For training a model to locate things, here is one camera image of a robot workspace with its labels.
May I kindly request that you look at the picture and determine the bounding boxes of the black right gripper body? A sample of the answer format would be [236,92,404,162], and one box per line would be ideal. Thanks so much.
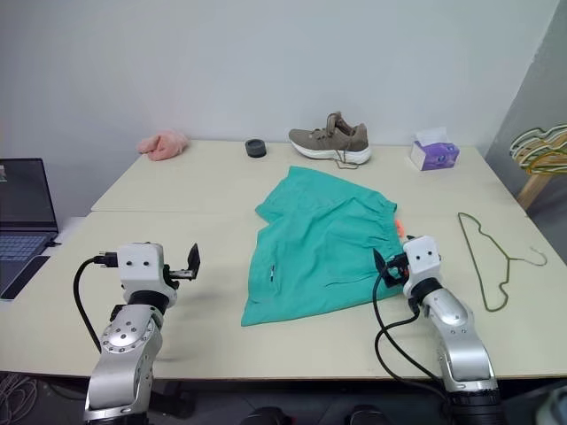
[385,251,409,285]

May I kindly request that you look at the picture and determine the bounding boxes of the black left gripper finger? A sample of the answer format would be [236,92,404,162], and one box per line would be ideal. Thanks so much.
[187,242,202,282]

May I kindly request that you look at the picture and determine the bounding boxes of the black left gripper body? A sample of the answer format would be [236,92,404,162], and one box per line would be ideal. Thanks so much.
[162,263,197,282]

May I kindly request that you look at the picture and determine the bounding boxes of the green shorts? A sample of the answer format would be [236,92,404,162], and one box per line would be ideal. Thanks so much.
[239,165,400,328]

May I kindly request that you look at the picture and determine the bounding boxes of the olive green wire hanger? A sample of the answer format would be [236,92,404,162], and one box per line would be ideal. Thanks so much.
[456,212,549,313]

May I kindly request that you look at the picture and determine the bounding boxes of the purple tissue box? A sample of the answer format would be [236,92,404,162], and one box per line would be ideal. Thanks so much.
[408,127,462,174]

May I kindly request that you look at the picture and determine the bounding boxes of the pink cloth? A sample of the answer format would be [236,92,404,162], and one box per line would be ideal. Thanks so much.
[136,128,192,163]

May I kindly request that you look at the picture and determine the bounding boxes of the black round container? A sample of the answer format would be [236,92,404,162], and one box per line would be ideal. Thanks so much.
[244,137,268,159]

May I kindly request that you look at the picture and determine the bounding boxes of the brown sneaker with white sole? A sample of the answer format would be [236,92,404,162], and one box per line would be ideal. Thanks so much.
[288,111,372,171]

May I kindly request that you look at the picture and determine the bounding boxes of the dark laptop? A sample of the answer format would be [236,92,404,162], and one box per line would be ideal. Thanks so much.
[0,158,60,303]

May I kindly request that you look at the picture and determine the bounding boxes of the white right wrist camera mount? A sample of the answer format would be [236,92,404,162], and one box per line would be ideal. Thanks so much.
[401,235,445,297]

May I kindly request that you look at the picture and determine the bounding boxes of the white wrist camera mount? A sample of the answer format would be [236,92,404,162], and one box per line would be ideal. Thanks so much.
[401,235,445,297]
[116,242,179,303]

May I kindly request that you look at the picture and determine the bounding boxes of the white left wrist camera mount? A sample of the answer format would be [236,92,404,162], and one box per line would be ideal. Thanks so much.
[116,242,179,303]

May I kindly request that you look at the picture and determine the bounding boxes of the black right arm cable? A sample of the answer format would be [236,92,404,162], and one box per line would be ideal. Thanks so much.
[372,264,445,383]

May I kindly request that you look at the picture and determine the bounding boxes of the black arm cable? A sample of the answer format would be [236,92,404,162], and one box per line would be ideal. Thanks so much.
[72,251,120,355]
[372,264,445,383]

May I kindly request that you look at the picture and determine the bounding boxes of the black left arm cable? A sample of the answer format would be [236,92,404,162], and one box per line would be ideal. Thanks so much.
[72,251,120,355]

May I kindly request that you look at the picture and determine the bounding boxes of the white cables under table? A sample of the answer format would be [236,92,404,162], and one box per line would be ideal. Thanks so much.
[0,373,42,425]

